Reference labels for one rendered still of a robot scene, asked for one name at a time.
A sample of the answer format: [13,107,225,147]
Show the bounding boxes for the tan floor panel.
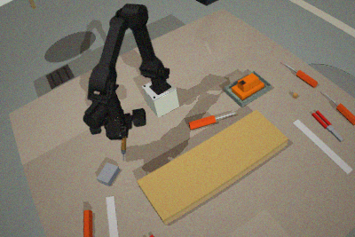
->
[137,110,288,225]

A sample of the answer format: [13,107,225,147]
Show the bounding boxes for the orange-handled awl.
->
[83,210,93,237]
[284,63,318,88]
[325,94,355,125]
[189,113,235,130]

